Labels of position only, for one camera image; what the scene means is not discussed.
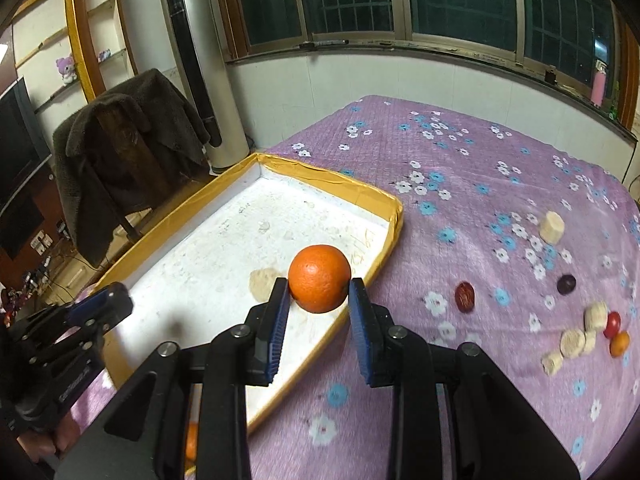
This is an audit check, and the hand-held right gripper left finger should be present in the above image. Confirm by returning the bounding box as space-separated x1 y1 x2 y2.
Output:
54 277 291 480

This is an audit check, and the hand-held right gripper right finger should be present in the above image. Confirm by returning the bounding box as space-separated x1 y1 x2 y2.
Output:
348 277 583 480

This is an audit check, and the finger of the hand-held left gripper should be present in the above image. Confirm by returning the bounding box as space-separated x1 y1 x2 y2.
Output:
7 282 134 361

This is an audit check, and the orange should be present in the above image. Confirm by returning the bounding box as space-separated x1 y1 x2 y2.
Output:
184 422 201 463
288 244 352 315

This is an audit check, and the red date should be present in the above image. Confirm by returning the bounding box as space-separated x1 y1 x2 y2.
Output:
454 281 476 313

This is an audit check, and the yellow edged white tray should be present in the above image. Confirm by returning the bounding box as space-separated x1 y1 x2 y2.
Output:
75 152 405 478

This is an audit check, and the person's left hand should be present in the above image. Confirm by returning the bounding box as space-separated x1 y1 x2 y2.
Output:
17 416 82 463

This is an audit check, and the wooden chair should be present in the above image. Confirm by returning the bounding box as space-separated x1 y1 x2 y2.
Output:
92 102 161 243

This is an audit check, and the black television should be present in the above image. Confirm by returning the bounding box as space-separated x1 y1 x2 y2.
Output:
0 76 53 211

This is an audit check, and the purple floral blanket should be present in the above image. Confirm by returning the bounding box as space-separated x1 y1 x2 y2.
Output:
65 95 640 480

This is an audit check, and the purple plush toy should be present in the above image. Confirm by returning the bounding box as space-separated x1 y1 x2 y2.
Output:
56 55 78 85

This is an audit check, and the silver tower air conditioner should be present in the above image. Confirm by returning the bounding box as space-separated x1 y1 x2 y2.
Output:
158 0 251 171

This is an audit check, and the pink bottle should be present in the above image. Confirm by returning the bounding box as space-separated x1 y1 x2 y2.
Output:
590 60 608 106

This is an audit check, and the wooden framed window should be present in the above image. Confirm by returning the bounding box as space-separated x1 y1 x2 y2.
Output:
212 0 640 126

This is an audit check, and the yellow framed wall shelf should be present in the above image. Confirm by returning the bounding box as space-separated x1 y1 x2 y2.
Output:
10 0 138 111

